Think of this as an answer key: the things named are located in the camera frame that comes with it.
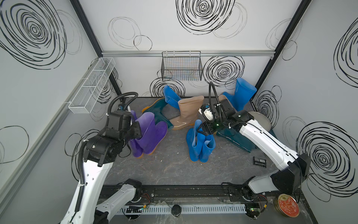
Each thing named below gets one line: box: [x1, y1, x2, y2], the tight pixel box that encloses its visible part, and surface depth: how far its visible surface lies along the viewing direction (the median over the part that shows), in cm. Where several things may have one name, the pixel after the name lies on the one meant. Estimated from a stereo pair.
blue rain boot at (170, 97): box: [163, 84, 182, 110], surface depth 95 cm
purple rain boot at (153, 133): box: [135, 112, 168, 155], surface depth 71 cm
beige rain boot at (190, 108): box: [169, 95, 205, 131], surface depth 90 cm
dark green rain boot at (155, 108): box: [141, 97, 174, 130], surface depth 107 cm
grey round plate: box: [247, 111, 272, 132], surface depth 107 cm
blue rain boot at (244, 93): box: [222, 77, 257, 112], surface depth 98 cm
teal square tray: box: [268, 128, 280, 141], surface depth 100 cm
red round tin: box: [274, 193, 301, 218], surface depth 69 cm
